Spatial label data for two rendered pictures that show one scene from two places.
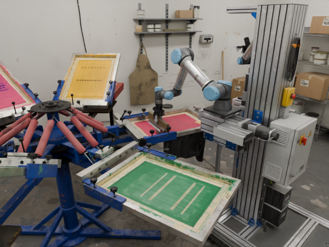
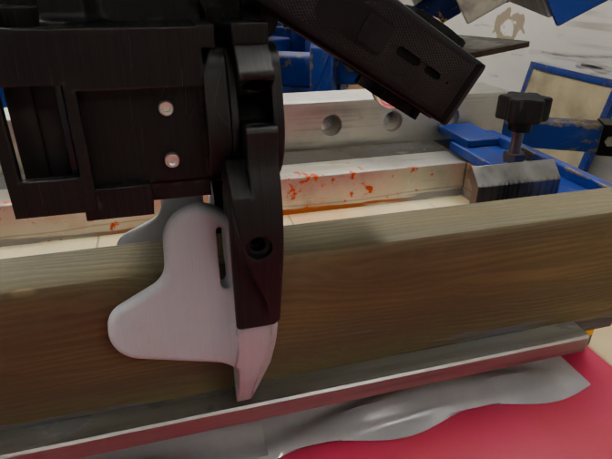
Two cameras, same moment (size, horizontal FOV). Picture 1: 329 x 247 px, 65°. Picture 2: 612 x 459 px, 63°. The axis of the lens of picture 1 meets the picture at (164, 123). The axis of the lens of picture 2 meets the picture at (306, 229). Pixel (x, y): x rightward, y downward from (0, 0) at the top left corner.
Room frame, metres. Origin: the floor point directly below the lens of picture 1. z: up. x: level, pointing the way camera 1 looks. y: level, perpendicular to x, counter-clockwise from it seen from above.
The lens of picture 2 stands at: (2.41, -0.11, 1.15)
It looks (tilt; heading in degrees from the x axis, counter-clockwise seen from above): 27 degrees down; 101
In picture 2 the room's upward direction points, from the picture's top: straight up
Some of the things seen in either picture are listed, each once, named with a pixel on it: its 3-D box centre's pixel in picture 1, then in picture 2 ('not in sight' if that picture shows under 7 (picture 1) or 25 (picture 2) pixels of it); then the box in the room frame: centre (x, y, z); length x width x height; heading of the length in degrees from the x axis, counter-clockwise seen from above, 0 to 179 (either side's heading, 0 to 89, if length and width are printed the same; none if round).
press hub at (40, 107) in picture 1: (62, 174); not in sight; (1.93, 0.89, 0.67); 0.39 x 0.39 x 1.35
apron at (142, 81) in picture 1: (143, 74); not in sight; (4.40, 0.36, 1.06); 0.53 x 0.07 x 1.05; 117
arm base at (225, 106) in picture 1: (223, 102); not in sight; (2.01, -0.47, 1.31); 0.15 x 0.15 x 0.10
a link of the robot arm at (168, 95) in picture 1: (167, 94); not in sight; (2.27, -0.03, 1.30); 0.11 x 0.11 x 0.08; 46
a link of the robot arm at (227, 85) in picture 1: (223, 88); not in sight; (2.00, -0.47, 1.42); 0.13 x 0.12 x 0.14; 136
